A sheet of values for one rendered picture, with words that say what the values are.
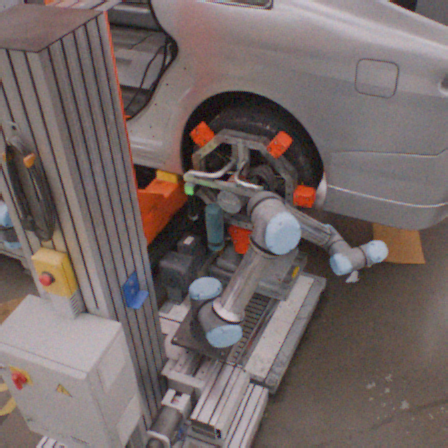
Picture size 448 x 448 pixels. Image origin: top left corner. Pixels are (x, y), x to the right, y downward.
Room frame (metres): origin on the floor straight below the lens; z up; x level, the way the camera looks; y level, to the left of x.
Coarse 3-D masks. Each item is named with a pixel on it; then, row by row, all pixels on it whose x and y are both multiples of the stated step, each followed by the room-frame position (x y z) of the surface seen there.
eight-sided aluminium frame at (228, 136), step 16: (224, 128) 2.32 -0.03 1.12; (208, 144) 2.29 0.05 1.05; (240, 144) 2.21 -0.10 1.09; (256, 144) 2.17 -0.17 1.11; (192, 160) 2.34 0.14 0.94; (272, 160) 2.14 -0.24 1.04; (288, 176) 2.10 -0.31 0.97; (208, 192) 2.35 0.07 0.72; (288, 192) 2.10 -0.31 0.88; (240, 224) 2.22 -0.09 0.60
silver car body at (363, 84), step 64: (0, 0) 3.02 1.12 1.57; (192, 0) 2.44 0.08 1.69; (256, 0) 2.32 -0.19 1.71; (320, 0) 2.21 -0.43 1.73; (384, 0) 2.20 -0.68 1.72; (128, 64) 3.62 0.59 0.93; (192, 64) 2.43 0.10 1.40; (256, 64) 2.28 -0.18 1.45; (320, 64) 2.14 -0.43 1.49; (384, 64) 2.02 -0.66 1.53; (128, 128) 2.66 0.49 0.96; (320, 128) 2.13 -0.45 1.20; (384, 128) 2.00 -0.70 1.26; (384, 192) 1.98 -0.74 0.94
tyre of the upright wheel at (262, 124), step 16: (224, 112) 2.46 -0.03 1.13; (240, 112) 2.37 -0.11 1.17; (256, 112) 2.35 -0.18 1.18; (272, 112) 2.36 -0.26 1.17; (288, 112) 2.39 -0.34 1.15; (240, 128) 2.30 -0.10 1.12; (256, 128) 2.27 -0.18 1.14; (272, 128) 2.24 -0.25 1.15; (288, 128) 2.27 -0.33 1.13; (304, 128) 2.33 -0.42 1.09; (304, 144) 2.24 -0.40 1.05; (288, 160) 2.19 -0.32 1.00; (304, 160) 2.17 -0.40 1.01; (320, 160) 2.29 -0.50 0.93; (304, 176) 2.15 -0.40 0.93; (320, 176) 2.27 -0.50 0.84; (304, 208) 2.15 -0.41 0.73
